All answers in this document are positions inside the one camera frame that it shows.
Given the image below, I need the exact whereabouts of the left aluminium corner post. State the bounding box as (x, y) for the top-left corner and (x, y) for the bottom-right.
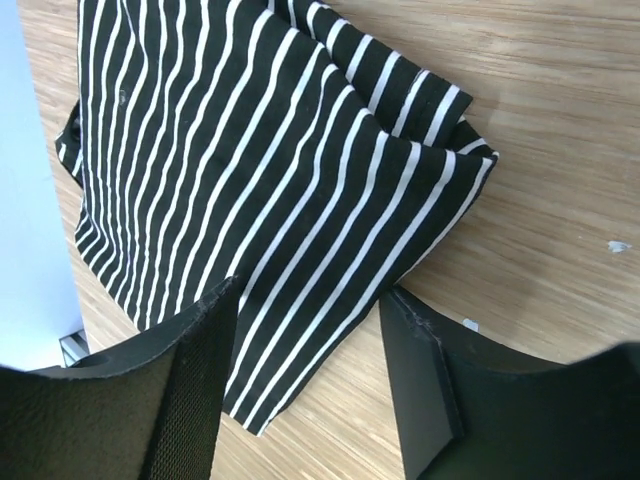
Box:
(59, 330), (90, 367)

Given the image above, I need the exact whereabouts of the black white striped tank top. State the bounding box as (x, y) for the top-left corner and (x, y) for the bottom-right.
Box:
(56, 1), (499, 435)

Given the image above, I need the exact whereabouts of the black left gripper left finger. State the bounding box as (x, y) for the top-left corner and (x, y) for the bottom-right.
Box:
(1, 278), (239, 479)

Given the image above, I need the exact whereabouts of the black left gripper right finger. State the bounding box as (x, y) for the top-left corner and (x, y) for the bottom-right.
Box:
(379, 287), (639, 479)

